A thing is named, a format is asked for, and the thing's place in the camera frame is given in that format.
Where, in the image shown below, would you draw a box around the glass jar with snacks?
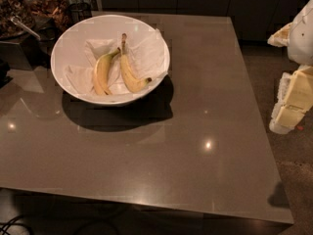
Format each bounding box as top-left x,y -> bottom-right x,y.
0,0 -> 35,39

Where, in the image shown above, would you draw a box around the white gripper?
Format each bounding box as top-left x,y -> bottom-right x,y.
267,0 -> 313,134

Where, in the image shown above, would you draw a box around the black cables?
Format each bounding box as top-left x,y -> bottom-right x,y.
0,212 -> 121,235

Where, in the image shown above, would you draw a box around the white paper napkin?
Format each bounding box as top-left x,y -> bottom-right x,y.
65,30 -> 169,105

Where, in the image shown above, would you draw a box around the white bowl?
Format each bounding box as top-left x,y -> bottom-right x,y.
51,15 -> 160,106

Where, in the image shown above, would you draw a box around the yellow banana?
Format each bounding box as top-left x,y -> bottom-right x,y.
120,33 -> 152,93
92,47 -> 120,95

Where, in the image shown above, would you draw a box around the metal scoop handle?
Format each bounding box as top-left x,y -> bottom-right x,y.
10,16 -> 41,40

